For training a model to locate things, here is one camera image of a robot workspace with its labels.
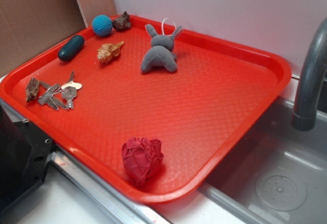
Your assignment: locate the red plastic tray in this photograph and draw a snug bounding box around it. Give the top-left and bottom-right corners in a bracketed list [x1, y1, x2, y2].
[1, 16, 291, 204]

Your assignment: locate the gray plush bunny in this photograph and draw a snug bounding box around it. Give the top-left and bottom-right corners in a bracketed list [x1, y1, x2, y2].
[140, 24, 183, 73]

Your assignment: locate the crumpled red paper ball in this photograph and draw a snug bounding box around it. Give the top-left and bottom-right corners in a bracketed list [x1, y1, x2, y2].
[121, 137, 164, 186]

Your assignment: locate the tan spiral conch shell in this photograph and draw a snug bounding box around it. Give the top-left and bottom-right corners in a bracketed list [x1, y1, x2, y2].
[97, 41, 124, 63]

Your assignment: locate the dark brown rough shell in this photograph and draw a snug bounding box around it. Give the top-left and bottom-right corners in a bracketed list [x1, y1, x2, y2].
[112, 11, 131, 31]

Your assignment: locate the blue crocheted ball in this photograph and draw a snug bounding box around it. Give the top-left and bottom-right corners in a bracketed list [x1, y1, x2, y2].
[91, 15, 113, 37]

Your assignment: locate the dark teal capsule case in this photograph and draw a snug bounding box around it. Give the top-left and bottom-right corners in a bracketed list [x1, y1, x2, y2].
[58, 35, 85, 61]

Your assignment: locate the silver key bunch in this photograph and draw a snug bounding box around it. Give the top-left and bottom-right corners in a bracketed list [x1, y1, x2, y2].
[38, 71, 82, 110]

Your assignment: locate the small brown striped shell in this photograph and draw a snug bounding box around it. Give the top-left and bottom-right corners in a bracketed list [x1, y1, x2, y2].
[26, 77, 39, 102]

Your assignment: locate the gray plastic sink basin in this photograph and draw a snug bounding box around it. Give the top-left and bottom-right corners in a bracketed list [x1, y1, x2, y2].
[199, 98, 326, 223]

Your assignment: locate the gray curved faucet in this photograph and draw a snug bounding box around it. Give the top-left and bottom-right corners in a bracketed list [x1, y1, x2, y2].
[291, 19, 326, 131]

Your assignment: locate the black device corner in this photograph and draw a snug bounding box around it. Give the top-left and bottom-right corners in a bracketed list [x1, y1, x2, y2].
[1, 108, 55, 215]

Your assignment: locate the brown cardboard panel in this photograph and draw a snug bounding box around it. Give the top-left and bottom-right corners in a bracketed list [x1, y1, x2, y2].
[1, 0, 85, 76]

